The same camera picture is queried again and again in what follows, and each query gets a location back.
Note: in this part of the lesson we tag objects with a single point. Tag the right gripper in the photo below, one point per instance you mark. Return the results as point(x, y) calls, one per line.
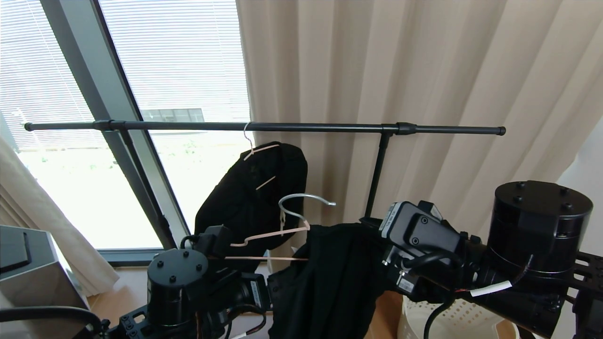
point(433, 282)

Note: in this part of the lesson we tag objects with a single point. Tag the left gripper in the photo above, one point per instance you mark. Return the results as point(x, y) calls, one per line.
point(252, 292)

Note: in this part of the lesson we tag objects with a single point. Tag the pink clothes hanger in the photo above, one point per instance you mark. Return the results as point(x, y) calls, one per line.
point(268, 236)
point(259, 149)

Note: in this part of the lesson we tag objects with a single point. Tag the black garment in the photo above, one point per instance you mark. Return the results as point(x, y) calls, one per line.
point(330, 282)

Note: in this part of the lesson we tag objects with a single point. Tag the black shorts with white logo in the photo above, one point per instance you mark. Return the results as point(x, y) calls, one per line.
point(254, 207)

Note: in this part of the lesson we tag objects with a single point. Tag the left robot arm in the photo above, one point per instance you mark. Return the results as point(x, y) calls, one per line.
point(174, 282)

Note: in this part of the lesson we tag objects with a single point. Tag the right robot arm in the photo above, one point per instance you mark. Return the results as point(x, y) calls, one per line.
point(537, 245)

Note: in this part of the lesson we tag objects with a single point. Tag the white laundry basket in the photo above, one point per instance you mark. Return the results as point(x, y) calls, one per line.
point(452, 320)

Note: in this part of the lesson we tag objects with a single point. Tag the black clothes rack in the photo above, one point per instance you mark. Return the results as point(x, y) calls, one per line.
point(306, 127)

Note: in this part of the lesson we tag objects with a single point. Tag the window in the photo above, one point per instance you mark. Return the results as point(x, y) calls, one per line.
point(179, 56)

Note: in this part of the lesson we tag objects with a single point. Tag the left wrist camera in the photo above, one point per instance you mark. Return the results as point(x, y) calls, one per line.
point(214, 240)

